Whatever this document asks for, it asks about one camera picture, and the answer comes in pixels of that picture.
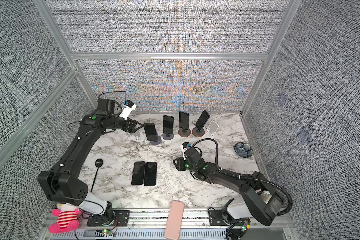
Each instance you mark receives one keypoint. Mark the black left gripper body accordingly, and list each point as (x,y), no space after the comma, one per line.
(127,125)

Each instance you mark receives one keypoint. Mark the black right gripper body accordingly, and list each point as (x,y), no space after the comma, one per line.
(182,164)

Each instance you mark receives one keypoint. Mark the phone with purple case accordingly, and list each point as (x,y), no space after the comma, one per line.
(138,173)

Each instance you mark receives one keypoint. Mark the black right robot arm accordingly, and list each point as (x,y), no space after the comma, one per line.
(264,200)

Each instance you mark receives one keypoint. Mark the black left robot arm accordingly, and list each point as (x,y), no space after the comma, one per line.
(61,183)

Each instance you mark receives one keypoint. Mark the white phone stand left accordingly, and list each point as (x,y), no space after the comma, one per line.
(139,137)

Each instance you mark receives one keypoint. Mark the white phone stand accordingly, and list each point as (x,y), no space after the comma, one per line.
(211,129)
(139,137)

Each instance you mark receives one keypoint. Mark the purple round stand left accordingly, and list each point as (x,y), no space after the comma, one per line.
(157,141)

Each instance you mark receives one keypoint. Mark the wooden round stand left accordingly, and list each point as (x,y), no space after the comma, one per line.
(184,132)

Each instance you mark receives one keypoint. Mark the wooden round stand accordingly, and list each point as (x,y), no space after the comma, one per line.
(198,133)
(184,132)

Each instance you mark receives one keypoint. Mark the wooden round stand right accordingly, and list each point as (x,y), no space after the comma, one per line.
(198,133)

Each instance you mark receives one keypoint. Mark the tilted black phone wooden stand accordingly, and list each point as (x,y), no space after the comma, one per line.
(202,120)

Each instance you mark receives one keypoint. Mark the black phone on wooden stand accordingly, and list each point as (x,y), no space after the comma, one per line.
(184,120)

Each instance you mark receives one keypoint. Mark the white phone stand right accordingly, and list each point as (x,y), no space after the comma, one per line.
(211,129)

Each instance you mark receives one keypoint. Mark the black spoon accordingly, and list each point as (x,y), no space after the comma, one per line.
(98,163)

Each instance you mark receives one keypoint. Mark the dark blue flower bowl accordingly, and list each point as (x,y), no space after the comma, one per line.
(243,150)

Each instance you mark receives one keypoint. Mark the pink white plush toy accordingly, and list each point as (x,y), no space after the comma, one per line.
(67,220)

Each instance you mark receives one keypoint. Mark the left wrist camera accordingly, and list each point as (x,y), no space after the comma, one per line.
(128,108)

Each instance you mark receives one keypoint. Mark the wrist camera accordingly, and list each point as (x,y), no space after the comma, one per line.
(128,108)
(185,146)

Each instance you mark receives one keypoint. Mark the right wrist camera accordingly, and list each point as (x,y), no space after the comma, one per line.
(185,146)

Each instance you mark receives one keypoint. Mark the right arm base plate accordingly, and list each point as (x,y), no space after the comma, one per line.
(232,211)

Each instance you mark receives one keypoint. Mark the pink phone on rail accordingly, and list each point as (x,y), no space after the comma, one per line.
(174,221)

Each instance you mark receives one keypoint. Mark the aluminium front rail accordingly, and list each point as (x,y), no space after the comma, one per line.
(157,224)

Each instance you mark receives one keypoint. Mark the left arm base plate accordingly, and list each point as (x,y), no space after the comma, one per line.
(119,218)

